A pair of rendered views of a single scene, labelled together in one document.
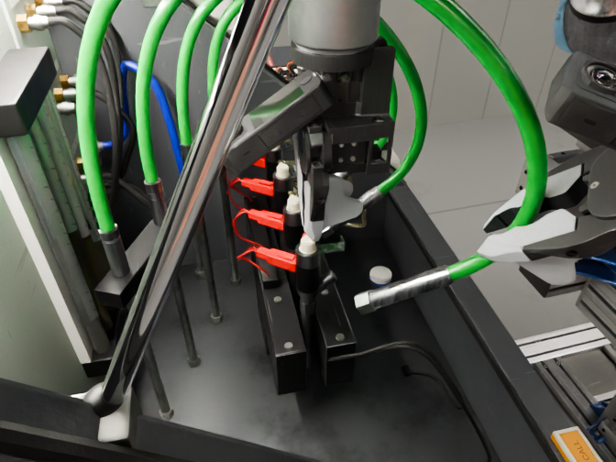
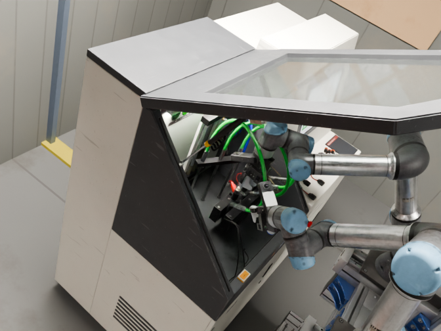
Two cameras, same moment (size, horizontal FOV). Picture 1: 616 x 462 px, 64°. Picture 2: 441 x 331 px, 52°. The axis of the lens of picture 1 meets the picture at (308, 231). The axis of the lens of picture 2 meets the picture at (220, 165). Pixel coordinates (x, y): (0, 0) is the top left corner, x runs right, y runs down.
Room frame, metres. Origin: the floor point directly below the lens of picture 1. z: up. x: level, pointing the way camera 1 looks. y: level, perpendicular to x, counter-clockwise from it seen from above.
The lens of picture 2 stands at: (-0.82, -0.68, 2.32)
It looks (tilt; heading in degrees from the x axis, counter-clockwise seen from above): 39 degrees down; 33
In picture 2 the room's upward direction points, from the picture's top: 24 degrees clockwise
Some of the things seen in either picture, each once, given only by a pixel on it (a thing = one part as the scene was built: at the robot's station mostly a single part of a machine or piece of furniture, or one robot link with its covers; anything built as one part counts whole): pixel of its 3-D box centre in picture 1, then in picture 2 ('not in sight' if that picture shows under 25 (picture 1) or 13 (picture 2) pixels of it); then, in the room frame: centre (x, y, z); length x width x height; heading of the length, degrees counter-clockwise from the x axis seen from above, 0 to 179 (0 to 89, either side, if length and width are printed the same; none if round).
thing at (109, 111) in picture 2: not in sight; (186, 154); (0.67, 0.53, 0.75); 1.40 x 0.28 x 1.50; 12
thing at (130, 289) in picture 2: not in sight; (188, 277); (0.41, 0.03, 0.39); 0.70 x 0.58 x 0.79; 12
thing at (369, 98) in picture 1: (338, 108); (258, 165); (0.43, -0.03, 1.26); 0.09 x 0.08 x 0.12; 102
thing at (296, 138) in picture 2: not in sight; (298, 145); (0.48, -0.11, 1.42); 0.11 x 0.11 x 0.08; 43
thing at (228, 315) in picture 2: not in sight; (233, 309); (0.48, -0.25, 0.44); 0.65 x 0.02 x 0.68; 12
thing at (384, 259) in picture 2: not in sight; (398, 264); (0.81, -0.62, 1.09); 0.15 x 0.15 x 0.10
